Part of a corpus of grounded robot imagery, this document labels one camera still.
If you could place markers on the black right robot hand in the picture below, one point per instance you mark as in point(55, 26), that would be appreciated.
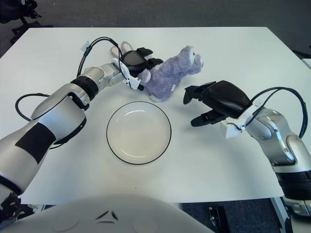
point(226, 99)

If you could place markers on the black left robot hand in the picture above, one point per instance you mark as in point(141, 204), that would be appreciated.
point(133, 60)

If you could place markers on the purple plush bunny doll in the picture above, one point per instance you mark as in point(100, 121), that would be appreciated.
point(170, 72)

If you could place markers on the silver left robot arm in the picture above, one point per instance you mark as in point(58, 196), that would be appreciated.
point(60, 109)

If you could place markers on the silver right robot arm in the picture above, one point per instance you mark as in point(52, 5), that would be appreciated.
point(272, 128)

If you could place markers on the white plate with black rim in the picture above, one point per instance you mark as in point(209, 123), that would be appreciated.
point(138, 133)

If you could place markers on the white side table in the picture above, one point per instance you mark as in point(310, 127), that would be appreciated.
point(307, 63)

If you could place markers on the black chair base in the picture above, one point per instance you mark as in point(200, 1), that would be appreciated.
point(307, 54)

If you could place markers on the black office chair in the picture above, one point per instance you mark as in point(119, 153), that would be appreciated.
point(23, 20)

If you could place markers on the white table leg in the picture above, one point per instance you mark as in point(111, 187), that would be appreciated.
point(278, 210)

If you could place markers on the silver robot torso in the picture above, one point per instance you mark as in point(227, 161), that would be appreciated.
point(109, 213)

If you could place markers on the black metal bracket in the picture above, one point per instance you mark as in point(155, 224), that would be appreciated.
point(217, 218)

